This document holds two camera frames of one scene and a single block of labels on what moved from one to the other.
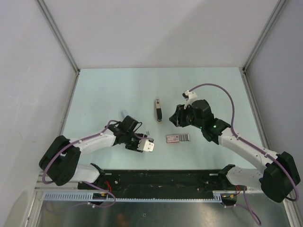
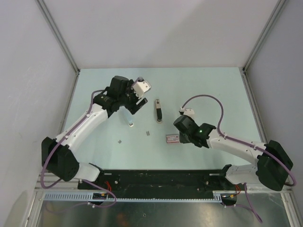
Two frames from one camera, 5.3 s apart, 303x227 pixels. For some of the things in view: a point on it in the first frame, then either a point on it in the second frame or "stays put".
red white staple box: [177, 138] stays put
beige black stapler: [158, 110] stays put
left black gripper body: [132, 140] → [129, 97]
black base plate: [160, 183] stays put
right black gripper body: [188, 118] → [184, 138]
